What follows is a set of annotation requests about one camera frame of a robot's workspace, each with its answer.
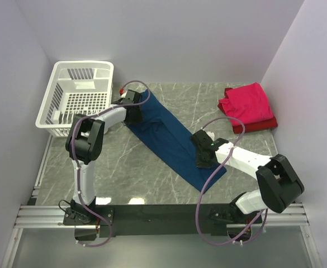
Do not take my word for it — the blue t shirt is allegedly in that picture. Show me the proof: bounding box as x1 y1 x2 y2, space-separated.
128 90 219 192

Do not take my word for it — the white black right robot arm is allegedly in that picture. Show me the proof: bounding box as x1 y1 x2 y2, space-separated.
190 130 305 223

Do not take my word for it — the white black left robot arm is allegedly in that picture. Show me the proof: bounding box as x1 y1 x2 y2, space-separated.
65 90 143 224

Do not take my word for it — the white plastic basket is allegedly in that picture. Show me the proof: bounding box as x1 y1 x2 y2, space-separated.
35 60 114 137

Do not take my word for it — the pink folded t shirt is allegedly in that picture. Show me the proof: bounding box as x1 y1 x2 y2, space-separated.
219 83 274 124

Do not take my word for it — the red folded t shirt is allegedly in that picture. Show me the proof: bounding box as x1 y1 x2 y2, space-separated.
217 88 278 134

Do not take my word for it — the black base beam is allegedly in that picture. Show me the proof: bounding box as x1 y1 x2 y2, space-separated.
63 204 262 238

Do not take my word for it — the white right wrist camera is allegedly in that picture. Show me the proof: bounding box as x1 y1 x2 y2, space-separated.
201 129 215 142

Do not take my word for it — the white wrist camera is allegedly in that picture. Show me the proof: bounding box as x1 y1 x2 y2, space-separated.
119 88 127 98
201 129 215 142

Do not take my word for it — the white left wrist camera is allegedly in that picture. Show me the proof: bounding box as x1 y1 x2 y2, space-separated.
119 88 127 98

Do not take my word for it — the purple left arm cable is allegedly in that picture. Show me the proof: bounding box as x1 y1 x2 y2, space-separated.
68 80 153 248

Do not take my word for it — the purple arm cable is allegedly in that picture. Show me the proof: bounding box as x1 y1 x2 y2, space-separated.
68 80 153 248
196 117 269 246

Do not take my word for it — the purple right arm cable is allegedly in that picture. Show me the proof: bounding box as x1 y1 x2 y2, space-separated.
196 117 269 246

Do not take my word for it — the aluminium rail frame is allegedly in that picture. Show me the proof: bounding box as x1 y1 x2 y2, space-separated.
1 133 320 268

